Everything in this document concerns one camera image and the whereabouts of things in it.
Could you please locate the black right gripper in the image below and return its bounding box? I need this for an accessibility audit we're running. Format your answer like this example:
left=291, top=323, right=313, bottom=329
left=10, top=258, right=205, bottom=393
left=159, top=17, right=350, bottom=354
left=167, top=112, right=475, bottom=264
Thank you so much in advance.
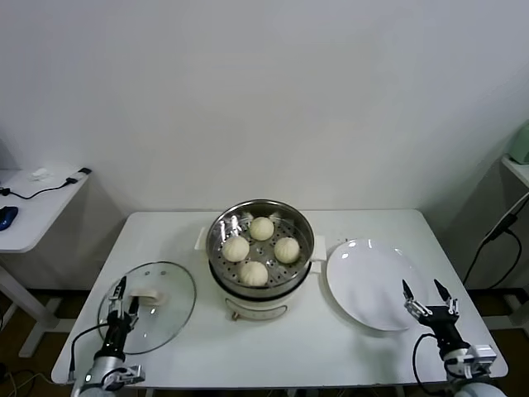
left=402, top=279, right=470, bottom=349

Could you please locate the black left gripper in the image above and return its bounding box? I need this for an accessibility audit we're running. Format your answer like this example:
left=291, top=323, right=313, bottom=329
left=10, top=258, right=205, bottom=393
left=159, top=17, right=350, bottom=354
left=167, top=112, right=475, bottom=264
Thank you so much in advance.
left=102, top=276, right=141, bottom=353

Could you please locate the white steamed baozi bun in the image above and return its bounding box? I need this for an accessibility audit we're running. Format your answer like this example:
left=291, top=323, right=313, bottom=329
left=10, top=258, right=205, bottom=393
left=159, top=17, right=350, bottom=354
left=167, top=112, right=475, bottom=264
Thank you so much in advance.
left=274, top=237, right=301, bottom=265
left=222, top=237, right=251, bottom=263
left=249, top=217, right=275, bottom=242
left=238, top=260, right=269, bottom=287

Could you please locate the stainless steel steamer basket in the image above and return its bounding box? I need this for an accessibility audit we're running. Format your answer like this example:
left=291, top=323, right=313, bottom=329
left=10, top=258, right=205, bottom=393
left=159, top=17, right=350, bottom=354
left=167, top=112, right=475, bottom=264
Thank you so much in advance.
left=194, top=199, right=327, bottom=290

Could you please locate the white round plate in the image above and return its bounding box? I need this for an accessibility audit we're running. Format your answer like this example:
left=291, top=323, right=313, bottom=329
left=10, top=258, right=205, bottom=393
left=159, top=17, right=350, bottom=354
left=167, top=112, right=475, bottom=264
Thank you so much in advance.
left=326, top=238, right=430, bottom=332

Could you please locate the white desk with legs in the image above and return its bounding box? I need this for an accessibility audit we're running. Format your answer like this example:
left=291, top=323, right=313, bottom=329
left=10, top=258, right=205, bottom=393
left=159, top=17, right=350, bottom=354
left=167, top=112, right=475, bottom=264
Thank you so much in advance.
left=0, top=167, right=95, bottom=359

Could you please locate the white electric cooker pot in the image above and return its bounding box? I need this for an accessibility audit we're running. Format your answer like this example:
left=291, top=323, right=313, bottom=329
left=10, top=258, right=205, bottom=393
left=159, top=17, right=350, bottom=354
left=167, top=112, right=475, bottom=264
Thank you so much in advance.
left=207, top=247, right=322, bottom=323

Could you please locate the blue computer mouse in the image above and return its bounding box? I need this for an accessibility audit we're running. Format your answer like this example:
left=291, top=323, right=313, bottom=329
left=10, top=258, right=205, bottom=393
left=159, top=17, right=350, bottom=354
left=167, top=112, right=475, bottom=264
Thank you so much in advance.
left=0, top=205, right=20, bottom=232

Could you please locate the white shelf desk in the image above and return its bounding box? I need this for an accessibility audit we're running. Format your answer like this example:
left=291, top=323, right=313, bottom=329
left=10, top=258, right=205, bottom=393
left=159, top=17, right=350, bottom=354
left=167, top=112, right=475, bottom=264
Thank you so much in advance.
left=501, top=155, right=529, bottom=191

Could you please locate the mint green appliance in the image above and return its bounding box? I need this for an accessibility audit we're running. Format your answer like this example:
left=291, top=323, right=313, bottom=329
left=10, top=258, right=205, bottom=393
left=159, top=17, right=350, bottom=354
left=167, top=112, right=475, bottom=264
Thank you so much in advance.
left=507, top=123, right=529, bottom=165

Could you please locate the glass lid with cream handle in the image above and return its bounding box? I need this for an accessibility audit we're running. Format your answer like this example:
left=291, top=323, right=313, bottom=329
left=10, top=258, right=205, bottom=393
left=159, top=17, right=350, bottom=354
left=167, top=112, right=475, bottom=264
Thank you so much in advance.
left=97, top=261, right=197, bottom=356

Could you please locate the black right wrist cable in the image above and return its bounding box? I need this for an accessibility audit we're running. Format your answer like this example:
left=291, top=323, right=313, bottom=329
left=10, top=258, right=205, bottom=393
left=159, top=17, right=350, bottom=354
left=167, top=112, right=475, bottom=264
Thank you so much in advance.
left=412, top=332, right=440, bottom=396

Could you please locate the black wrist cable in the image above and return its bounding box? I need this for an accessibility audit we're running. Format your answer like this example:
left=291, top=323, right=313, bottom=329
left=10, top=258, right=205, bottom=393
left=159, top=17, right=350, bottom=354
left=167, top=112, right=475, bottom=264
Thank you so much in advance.
left=412, top=332, right=440, bottom=396
left=68, top=324, right=111, bottom=380

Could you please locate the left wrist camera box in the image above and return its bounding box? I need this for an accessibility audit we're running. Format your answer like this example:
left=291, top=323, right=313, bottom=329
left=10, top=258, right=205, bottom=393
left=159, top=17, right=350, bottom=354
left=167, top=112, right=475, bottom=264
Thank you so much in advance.
left=102, top=363, right=146, bottom=385

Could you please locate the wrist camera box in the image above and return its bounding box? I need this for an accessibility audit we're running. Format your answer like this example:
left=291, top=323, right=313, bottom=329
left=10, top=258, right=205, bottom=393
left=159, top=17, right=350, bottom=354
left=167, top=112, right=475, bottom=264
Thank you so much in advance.
left=462, top=344, right=497, bottom=375
left=102, top=363, right=146, bottom=385

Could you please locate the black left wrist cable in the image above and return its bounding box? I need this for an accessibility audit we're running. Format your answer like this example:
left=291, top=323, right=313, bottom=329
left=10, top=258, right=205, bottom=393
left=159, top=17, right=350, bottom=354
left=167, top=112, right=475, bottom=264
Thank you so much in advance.
left=68, top=324, right=111, bottom=380

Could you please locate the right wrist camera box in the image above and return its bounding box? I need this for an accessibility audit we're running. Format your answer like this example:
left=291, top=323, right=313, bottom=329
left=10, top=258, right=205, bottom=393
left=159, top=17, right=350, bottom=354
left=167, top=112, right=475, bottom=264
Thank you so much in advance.
left=462, top=344, right=497, bottom=375

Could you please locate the black cable with inline adapter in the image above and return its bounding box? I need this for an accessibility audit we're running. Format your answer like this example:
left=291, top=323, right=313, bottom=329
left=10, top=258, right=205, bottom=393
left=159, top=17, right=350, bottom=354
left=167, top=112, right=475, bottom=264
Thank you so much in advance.
left=461, top=213, right=522, bottom=290

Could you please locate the white cable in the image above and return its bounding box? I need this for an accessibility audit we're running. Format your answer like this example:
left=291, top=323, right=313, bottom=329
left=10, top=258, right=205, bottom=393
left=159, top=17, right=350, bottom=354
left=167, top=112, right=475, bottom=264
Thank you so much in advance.
left=504, top=192, right=529, bottom=219

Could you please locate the black cable with connectors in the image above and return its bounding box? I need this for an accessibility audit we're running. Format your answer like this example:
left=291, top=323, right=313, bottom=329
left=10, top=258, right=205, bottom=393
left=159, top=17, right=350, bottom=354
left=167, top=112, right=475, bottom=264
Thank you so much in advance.
left=0, top=167, right=92, bottom=200

